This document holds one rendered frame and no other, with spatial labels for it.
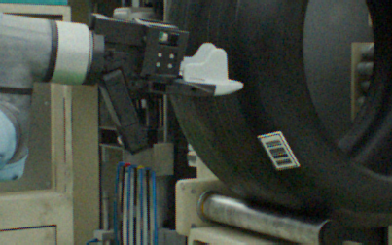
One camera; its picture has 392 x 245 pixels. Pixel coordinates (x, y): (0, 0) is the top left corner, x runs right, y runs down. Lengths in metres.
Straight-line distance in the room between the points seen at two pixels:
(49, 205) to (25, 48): 0.79
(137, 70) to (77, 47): 0.09
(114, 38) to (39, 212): 0.77
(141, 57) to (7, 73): 0.16
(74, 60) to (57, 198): 0.78
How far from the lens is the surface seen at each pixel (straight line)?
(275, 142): 1.32
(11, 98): 1.10
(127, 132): 1.16
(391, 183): 1.44
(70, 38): 1.11
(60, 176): 1.88
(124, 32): 1.14
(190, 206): 1.65
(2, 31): 1.10
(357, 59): 2.03
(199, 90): 1.16
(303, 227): 1.41
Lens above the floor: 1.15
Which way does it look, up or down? 3 degrees down
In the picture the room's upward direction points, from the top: straight up
